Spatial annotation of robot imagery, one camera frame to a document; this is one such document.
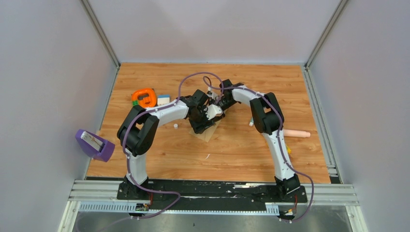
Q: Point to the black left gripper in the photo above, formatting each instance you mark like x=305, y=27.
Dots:
x=199, y=128

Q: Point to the tan paper envelope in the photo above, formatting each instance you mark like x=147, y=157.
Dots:
x=207, y=134

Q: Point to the white green glue stick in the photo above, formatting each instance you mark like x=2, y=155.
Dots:
x=251, y=121

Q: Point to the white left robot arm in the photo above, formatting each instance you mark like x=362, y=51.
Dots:
x=138, y=130

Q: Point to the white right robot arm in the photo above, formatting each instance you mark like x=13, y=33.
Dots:
x=268, y=120

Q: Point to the white and blue building block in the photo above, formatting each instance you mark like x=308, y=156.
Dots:
x=163, y=99

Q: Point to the orange curved toy track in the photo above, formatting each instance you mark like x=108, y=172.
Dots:
x=146, y=97

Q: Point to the pink toy microphone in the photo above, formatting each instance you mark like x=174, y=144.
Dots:
x=296, y=133

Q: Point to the purple box with card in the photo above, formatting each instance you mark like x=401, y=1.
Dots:
x=95, y=146

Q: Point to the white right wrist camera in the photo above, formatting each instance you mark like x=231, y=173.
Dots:
x=212, y=94

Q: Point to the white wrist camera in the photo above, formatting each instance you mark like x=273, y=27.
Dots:
x=212, y=94
x=213, y=111

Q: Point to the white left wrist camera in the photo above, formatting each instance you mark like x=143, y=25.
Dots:
x=213, y=111

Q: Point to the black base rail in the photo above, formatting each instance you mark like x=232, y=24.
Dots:
x=199, y=195

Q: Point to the white slotted cable duct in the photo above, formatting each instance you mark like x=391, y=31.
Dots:
x=117, y=207

